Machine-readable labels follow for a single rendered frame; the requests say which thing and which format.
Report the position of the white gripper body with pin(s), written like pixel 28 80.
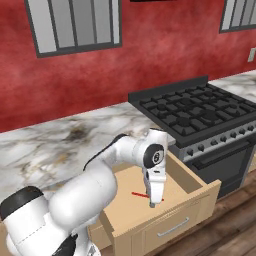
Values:
pixel 156 186

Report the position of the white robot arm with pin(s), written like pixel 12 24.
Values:
pixel 80 196

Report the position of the light wood open drawer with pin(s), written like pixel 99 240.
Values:
pixel 160 203

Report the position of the black and steel gas stove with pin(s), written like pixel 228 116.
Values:
pixel 203 130

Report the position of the large grey barred window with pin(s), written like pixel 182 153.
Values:
pixel 74 25

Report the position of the black range hood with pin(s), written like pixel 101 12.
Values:
pixel 151 0

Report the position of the small grey barred window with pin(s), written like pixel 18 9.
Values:
pixel 238 15

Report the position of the beige wall outlet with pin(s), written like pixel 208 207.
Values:
pixel 251 54

